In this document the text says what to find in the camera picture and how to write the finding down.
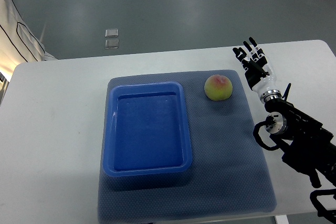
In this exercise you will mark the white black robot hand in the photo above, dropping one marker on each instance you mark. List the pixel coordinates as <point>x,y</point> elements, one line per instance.
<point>259,73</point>

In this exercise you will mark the green red peach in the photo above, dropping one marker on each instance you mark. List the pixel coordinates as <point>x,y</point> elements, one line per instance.
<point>218,87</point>

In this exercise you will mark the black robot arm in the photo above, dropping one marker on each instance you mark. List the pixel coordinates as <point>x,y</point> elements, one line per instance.
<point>306,145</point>

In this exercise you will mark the upper metal floor plate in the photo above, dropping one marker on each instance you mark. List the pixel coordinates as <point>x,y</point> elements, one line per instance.
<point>111,32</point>

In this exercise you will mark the metal floor plate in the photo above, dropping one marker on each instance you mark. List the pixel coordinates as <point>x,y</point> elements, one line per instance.
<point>111,32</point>
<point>112,43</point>

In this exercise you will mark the lower metal floor plate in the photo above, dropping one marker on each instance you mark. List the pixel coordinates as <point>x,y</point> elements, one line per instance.
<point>112,43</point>

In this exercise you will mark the grey blue textured mat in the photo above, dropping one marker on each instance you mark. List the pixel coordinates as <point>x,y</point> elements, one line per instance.
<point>228,174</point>

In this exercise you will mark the blue plastic tray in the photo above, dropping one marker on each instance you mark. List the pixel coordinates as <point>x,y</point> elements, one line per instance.
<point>146,131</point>

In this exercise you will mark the white fabric with black lines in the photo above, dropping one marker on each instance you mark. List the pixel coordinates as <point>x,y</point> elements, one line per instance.
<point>18,44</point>

